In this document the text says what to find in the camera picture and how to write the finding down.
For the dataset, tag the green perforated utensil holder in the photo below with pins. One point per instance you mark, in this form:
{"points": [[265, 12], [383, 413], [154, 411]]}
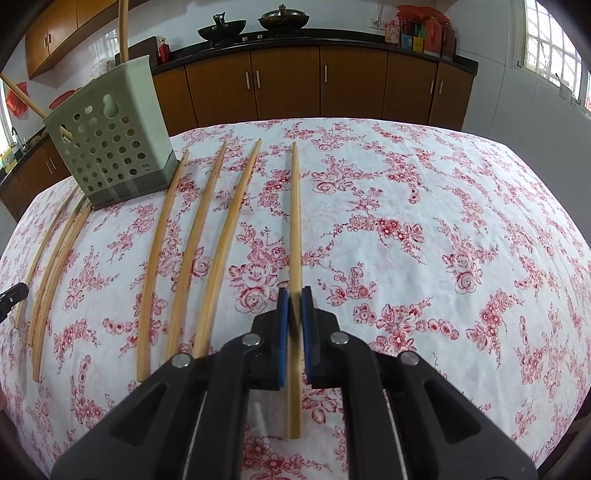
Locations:
{"points": [[134, 115]]}

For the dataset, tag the large barred window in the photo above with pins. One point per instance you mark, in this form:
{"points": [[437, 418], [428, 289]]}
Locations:
{"points": [[549, 41]]}

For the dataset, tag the wooden upper cabinet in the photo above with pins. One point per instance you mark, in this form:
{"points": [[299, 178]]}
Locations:
{"points": [[60, 27]]}

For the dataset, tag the brown wooden box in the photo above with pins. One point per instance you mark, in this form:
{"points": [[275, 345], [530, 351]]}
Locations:
{"points": [[147, 50]]}

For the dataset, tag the small window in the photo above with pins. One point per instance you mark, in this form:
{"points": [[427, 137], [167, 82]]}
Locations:
{"points": [[5, 124]]}

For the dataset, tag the red plastic bag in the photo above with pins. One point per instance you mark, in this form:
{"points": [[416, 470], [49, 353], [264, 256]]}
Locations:
{"points": [[415, 13]]}

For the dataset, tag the red bottle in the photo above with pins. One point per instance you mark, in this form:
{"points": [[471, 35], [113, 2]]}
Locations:
{"points": [[164, 54]]}

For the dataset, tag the red floral tablecloth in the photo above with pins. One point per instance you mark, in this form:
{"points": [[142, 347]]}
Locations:
{"points": [[415, 277]]}

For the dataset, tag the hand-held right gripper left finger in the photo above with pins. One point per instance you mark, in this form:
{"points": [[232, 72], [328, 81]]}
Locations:
{"points": [[282, 341]]}

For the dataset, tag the black wok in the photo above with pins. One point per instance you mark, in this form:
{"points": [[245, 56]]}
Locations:
{"points": [[220, 30]]}

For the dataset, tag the dark pan with lid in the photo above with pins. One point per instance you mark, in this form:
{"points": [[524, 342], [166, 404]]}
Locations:
{"points": [[282, 19]]}

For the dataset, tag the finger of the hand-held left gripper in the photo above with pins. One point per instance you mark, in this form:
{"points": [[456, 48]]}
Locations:
{"points": [[14, 295]]}

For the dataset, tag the black kitchen countertop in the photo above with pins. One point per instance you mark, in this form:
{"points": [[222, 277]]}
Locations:
{"points": [[351, 38]]}

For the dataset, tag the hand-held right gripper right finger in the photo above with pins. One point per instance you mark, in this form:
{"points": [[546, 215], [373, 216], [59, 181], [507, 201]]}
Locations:
{"points": [[308, 341]]}

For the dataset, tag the red hanging ornament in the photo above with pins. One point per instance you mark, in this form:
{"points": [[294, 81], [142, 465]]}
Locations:
{"points": [[16, 101]]}

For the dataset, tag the metal faucet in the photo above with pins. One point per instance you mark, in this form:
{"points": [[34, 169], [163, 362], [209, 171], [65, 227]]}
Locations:
{"points": [[18, 138]]}

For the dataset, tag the wooden lower kitchen cabinets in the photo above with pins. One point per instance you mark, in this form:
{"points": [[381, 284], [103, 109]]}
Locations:
{"points": [[355, 87]]}

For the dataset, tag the black gas stove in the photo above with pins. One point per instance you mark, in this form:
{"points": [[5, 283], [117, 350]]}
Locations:
{"points": [[251, 38]]}

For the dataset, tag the pink carton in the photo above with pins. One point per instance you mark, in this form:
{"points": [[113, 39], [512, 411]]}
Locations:
{"points": [[392, 32]]}

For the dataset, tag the red plastic container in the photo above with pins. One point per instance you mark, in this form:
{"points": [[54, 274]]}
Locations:
{"points": [[62, 99]]}

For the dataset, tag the yellow bottle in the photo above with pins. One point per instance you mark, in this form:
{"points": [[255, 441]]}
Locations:
{"points": [[7, 157]]}

